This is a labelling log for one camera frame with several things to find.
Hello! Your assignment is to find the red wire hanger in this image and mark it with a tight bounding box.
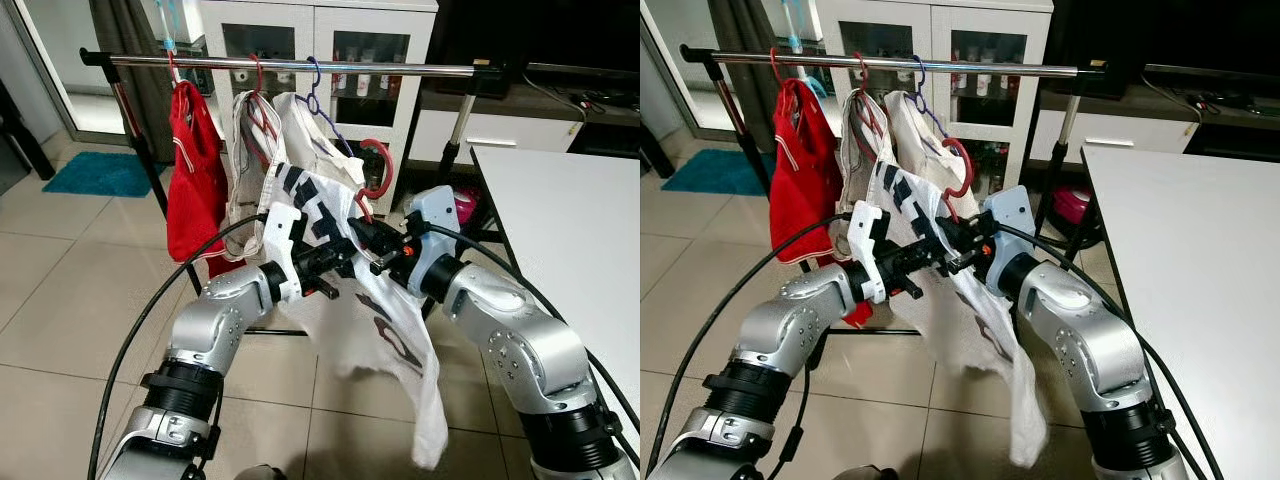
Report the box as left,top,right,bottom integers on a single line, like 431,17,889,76
935,137,976,226
352,138,398,229
767,48,816,101
165,50,216,101
243,55,283,169
848,52,889,166

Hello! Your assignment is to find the white printed garment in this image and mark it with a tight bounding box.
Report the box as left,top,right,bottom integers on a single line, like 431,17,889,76
268,160,451,471
870,160,1051,469

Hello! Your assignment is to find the beige garment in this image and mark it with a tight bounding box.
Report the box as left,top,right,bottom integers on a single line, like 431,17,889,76
830,90,891,261
225,92,291,263

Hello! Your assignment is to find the red garment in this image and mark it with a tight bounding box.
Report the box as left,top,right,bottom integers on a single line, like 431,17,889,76
165,80,233,279
772,78,873,329

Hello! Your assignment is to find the white drawer tv console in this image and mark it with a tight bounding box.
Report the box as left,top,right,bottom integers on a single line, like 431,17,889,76
405,70,641,166
1030,75,1280,161

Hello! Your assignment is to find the chrome and black clothes rack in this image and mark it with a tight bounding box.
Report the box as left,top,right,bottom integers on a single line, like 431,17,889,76
80,47,521,338
680,43,1116,336

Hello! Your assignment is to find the teal floor mat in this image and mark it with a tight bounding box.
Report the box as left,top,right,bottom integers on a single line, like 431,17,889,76
660,148,771,194
42,152,166,198

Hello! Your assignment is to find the white glass door cabinet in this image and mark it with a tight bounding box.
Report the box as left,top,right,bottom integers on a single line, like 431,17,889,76
165,0,439,161
815,0,1053,161

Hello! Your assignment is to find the black television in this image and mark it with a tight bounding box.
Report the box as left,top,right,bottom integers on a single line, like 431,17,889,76
1045,0,1280,71
430,0,641,71

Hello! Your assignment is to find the black furniture leg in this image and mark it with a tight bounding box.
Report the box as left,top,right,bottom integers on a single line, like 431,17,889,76
640,120,676,181
0,80,58,183

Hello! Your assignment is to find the dark grey curtain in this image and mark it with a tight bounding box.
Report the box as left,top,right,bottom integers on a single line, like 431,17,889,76
735,0,791,131
88,0,166,136

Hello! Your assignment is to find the white framed glass door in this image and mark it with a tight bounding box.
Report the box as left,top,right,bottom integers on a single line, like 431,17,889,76
15,0,106,136
645,0,741,131

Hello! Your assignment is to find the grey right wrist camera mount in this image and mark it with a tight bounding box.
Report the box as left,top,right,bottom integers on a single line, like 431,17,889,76
405,185,466,301
980,185,1036,296

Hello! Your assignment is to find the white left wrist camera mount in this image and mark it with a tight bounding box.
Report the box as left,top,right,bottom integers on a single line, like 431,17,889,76
262,203,306,303
845,203,889,304

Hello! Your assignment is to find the purple wire hanger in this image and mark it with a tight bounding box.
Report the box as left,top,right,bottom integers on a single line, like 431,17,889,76
300,57,353,156
908,55,956,151

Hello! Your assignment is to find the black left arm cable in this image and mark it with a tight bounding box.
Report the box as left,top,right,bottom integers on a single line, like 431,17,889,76
645,210,853,479
88,212,271,480

